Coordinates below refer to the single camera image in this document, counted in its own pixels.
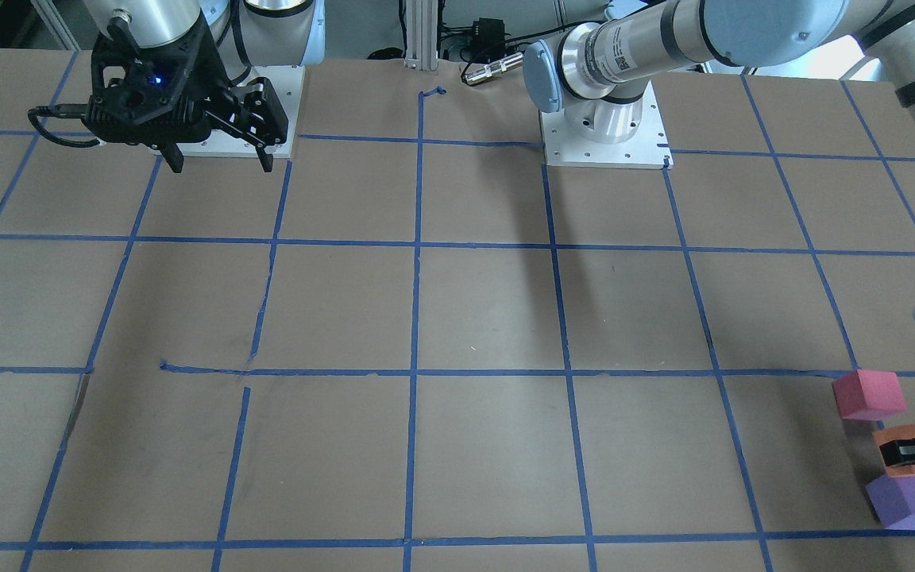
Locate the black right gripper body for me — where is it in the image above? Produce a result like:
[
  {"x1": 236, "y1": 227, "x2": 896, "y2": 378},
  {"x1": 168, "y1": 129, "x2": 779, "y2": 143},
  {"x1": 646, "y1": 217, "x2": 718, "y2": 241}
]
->
[{"x1": 187, "y1": 71, "x2": 268, "y2": 140}]

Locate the orange foam cube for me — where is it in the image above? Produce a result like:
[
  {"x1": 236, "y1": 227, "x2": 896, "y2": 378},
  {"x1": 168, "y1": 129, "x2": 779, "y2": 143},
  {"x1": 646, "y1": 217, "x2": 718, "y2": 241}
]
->
[{"x1": 872, "y1": 423, "x2": 915, "y2": 478}]

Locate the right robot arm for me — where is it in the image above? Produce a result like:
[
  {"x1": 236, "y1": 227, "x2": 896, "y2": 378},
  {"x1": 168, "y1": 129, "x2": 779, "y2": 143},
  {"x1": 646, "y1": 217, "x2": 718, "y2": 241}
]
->
[{"x1": 79, "y1": 1, "x2": 326, "y2": 173}]

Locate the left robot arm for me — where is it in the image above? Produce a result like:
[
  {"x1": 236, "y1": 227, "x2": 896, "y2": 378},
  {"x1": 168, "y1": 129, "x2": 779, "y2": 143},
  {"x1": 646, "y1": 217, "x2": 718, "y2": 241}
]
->
[{"x1": 524, "y1": 1, "x2": 915, "y2": 477}]

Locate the purple foam cube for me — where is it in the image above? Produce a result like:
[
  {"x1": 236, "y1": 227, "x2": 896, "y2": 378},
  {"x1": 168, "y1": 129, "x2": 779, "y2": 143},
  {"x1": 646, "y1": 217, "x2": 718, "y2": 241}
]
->
[{"x1": 867, "y1": 475, "x2": 915, "y2": 530}]

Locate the red foam cube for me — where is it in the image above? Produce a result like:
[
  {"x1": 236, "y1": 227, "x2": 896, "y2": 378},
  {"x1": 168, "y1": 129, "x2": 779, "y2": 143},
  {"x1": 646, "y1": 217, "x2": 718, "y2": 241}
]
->
[{"x1": 832, "y1": 369, "x2": 907, "y2": 421}]

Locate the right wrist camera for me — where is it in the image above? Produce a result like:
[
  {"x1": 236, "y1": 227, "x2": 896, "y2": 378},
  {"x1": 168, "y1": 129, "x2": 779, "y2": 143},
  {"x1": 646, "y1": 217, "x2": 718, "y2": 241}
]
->
[{"x1": 28, "y1": 8, "x2": 228, "y2": 153}]

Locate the aluminium frame post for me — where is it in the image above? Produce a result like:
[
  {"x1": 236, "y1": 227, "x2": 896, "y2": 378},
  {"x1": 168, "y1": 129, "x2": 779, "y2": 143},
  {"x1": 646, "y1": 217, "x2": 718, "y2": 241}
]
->
[{"x1": 400, "y1": 0, "x2": 442, "y2": 75}]

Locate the silver cable connector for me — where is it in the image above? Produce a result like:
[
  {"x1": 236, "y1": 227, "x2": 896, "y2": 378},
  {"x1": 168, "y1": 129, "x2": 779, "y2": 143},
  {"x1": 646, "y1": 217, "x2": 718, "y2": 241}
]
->
[{"x1": 461, "y1": 52, "x2": 523, "y2": 87}]

